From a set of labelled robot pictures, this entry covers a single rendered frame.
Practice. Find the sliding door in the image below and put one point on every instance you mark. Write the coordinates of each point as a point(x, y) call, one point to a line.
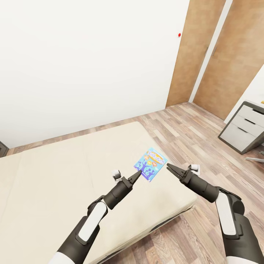
point(237, 57)
point(199, 27)

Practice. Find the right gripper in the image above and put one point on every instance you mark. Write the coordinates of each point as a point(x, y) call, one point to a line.
point(189, 179)

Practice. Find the desk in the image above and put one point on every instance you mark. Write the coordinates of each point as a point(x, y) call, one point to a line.
point(245, 130)

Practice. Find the bed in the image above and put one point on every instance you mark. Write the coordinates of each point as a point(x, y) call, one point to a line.
point(45, 192)

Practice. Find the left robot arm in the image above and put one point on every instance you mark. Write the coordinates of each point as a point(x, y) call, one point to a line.
point(76, 247)

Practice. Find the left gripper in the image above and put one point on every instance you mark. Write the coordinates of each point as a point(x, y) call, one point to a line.
point(124, 187)

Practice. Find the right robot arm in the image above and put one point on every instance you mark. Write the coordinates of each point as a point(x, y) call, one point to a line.
point(240, 243)

